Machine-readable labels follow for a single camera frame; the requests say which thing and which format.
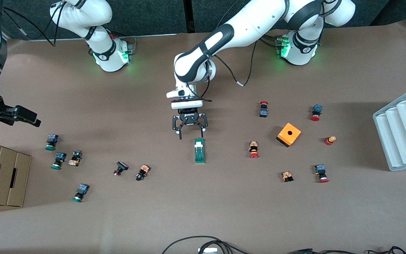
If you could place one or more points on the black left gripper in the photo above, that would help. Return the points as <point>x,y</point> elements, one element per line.
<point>190,116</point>

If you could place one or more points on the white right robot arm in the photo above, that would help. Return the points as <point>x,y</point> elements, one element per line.
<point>83,14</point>

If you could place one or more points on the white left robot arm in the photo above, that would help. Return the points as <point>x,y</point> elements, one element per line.
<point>245,28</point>

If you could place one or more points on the green pushbutton blue contact block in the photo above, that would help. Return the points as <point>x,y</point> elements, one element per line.
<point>80,192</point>
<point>59,160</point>
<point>51,141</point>

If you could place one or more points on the brown cardboard box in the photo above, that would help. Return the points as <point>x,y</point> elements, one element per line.
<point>2,173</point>

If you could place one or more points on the red yellow emergency stop button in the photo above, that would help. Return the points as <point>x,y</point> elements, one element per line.
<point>253,149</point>

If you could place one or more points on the red mushroom button blue block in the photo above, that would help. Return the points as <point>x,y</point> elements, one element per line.
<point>321,173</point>
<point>263,110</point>
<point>316,112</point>

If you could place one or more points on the brown paper table cover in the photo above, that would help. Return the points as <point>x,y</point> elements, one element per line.
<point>203,204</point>

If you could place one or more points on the silver plug connector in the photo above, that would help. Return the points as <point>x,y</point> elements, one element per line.
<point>207,251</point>

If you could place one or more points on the red yellow button head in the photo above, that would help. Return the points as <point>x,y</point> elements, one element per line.
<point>330,140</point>

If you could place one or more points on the grey ridged plastic tray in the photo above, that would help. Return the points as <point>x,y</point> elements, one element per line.
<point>404,130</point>

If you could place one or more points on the black red selector switch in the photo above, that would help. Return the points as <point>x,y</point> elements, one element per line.
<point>120,168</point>

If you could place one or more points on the orange button enclosure box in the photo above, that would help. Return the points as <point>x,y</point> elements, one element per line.
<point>289,134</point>

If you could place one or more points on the black vertical post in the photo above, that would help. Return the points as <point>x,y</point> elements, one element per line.
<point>189,16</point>

